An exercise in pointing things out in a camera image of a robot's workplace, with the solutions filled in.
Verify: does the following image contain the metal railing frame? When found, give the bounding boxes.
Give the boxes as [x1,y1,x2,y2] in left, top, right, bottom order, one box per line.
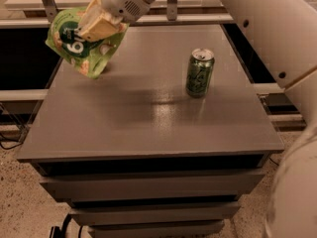
[5,0,234,26]

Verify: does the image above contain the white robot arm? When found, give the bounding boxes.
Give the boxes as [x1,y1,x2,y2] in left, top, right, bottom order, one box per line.
[220,0,317,238]

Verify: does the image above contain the green snack chip bag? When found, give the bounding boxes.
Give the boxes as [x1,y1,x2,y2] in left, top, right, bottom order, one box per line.
[46,7,129,79]

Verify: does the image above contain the green soda can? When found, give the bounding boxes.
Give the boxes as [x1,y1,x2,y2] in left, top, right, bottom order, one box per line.
[185,49,215,97]

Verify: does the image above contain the grey drawer cabinet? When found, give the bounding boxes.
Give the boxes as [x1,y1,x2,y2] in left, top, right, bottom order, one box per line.
[17,25,283,238]

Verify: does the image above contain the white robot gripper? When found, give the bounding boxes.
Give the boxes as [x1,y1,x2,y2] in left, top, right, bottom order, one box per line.
[78,0,151,42]

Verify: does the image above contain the black floor cable left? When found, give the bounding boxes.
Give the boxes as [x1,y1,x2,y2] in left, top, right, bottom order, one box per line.
[0,104,24,151]

